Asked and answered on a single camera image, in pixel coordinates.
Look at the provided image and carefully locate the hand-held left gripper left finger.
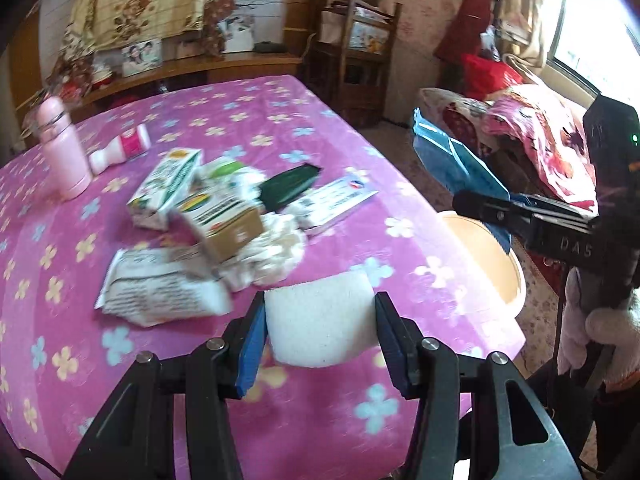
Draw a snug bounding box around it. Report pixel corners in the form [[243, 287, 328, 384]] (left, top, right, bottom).
[[62, 290, 268, 480]]

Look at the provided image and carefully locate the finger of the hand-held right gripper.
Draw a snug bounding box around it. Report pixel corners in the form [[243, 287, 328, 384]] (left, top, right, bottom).
[[452, 190, 538, 243], [512, 195, 596, 228]]

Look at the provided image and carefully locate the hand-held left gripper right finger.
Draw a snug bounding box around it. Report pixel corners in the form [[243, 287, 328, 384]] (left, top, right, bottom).
[[374, 291, 586, 480]]

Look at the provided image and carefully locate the round wooden stool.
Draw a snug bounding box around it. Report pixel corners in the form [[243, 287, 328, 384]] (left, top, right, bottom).
[[437, 210, 526, 317]]

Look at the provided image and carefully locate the white foam sponge block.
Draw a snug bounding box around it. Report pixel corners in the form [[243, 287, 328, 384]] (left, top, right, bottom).
[[263, 271, 382, 368]]

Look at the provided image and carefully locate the white printed wipes packet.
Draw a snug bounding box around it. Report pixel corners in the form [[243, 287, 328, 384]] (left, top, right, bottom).
[[94, 247, 233, 328]]

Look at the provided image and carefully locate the brown and green cardboard box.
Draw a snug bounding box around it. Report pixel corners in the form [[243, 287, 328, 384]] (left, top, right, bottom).
[[170, 192, 265, 263]]

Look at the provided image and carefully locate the white and blue medicine box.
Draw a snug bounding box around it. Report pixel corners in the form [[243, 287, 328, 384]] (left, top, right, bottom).
[[300, 176, 379, 236]]

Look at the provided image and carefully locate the dark green packet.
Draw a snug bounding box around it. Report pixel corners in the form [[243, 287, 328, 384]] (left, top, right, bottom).
[[258, 162, 323, 213]]

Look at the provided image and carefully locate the green and white carton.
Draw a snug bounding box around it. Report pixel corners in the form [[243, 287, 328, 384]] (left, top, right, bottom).
[[126, 148, 205, 231]]

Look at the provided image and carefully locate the person's right hand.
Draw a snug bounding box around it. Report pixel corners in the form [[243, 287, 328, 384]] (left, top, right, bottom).
[[557, 270, 640, 388]]

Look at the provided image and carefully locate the pink printed blanket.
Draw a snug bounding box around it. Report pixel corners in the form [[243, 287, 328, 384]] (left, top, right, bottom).
[[420, 82, 601, 211]]

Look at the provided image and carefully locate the window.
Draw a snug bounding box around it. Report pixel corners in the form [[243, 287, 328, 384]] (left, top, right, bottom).
[[550, 0, 640, 106]]

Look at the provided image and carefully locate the red plastic bag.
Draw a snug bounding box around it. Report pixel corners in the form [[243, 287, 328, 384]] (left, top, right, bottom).
[[460, 52, 523, 101]]

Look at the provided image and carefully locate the beige curtain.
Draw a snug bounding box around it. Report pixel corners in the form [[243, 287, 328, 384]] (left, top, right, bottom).
[[492, 0, 571, 76]]

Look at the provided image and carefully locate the red hanging garment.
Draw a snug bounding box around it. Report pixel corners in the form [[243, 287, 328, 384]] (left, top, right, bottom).
[[432, 0, 501, 63]]

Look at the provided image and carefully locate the dark wooden shelf rack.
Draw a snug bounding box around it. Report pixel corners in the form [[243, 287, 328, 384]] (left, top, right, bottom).
[[305, 0, 403, 128]]

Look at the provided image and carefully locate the pink floral blanket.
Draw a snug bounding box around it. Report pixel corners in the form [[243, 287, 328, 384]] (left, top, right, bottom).
[[0, 75, 526, 480]]

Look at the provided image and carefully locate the white bottle with pink label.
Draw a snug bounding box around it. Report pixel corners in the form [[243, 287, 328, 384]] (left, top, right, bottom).
[[89, 125, 152, 176]]

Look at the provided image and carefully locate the pink water bottle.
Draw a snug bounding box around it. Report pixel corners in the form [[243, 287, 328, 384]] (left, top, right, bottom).
[[35, 96, 93, 200]]

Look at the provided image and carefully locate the wooden headboard ledge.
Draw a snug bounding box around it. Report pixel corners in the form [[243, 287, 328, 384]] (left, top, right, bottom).
[[15, 52, 303, 126]]

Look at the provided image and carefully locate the white printed box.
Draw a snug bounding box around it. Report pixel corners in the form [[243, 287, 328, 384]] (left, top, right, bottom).
[[222, 12, 256, 53]]

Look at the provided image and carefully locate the framed photo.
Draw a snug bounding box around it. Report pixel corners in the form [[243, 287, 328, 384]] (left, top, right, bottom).
[[121, 39, 163, 78]]

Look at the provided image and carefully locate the floral hanging cloth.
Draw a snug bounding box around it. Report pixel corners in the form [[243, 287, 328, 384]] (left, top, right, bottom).
[[47, 0, 236, 91]]

